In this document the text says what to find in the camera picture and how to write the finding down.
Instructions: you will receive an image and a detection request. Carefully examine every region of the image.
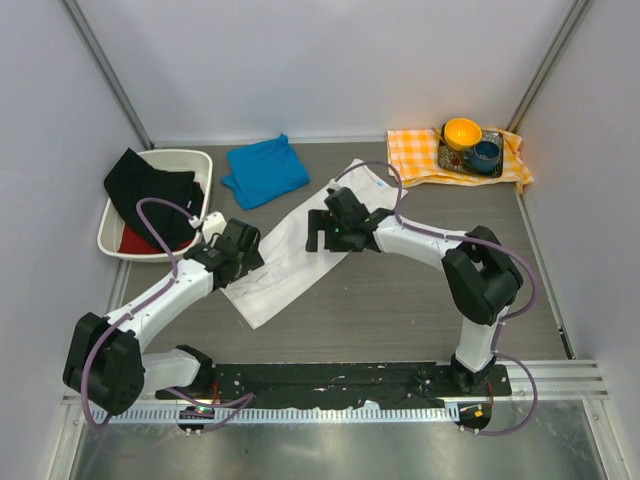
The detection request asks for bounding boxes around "black t shirt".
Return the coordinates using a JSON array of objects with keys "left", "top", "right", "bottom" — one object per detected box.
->
[{"left": 103, "top": 149, "right": 196, "bottom": 227}]

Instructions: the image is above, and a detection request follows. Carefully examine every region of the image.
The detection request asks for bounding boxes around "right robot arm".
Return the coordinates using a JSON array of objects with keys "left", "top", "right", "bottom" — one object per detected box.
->
[{"left": 305, "top": 187, "right": 523, "bottom": 394}]

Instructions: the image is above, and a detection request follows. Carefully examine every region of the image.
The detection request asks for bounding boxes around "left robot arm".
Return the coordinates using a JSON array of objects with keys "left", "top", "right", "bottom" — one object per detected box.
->
[{"left": 62, "top": 219, "right": 264, "bottom": 416}]

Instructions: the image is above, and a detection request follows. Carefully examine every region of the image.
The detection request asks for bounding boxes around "dark patterned tray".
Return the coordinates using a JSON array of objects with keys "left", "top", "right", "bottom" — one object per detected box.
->
[{"left": 437, "top": 129, "right": 504, "bottom": 178}]

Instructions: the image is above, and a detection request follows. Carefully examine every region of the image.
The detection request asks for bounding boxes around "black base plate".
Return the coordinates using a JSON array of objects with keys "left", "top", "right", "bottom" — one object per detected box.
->
[{"left": 144, "top": 362, "right": 512, "bottom": 410}]

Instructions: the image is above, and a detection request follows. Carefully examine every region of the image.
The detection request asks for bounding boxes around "slotted cable duct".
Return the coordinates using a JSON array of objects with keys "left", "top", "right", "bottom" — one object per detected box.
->
[{"left": 110, "top": 402, "right": 459, "bottom": 425}]

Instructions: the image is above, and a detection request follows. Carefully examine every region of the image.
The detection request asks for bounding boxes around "red t shirt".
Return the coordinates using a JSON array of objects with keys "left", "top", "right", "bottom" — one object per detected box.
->
[{"left": 113, "top": 181, "right": 204, "bottom": 254}]

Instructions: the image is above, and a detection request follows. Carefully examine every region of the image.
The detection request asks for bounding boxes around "yellow bowl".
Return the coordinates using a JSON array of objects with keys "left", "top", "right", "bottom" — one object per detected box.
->
[{"left": 443, "top": 118, "right": 483, "bottom": 151}]

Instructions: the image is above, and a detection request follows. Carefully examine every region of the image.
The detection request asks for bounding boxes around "blue folded t shirt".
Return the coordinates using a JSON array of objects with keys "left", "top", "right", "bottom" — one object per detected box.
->
[{"left": 220, "top": 134, "right": 310, "bottom": 210}]

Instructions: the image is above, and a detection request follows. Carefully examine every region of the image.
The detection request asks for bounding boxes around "yellow checkered cloth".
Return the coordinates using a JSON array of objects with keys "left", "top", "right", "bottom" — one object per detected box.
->
[{"left": 386, "top": 128, "right": 534, "bottom": 193}]

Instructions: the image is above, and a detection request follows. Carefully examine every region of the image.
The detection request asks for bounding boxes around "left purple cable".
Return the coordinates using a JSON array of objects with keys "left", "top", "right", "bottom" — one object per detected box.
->
[{"left": 79, "top": 197, "right": 256, "bottom": 432}]

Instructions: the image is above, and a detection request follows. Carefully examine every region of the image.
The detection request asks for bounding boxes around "blue mug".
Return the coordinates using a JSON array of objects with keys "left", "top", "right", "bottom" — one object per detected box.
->
[{"left": 465, "top": 141, "right": 501, "bottom": 175}]

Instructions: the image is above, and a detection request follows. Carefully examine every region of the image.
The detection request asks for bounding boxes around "white t shirt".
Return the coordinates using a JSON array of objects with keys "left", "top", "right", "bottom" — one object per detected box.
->
[{"left": 222, "top": 159, "right": 407, "bottom": 329}]

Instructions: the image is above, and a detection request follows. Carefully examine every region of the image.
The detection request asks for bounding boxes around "white plastic bin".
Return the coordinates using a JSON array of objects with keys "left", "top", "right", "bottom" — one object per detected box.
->
[{"left": 97, "top": 149, "right": 213, "bottom": 263}]

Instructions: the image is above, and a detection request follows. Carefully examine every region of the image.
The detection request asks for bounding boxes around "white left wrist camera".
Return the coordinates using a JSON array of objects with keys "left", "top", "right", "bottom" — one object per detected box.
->
[{"left": 188, "top": 211, "right": 227, "bottom": 237}]

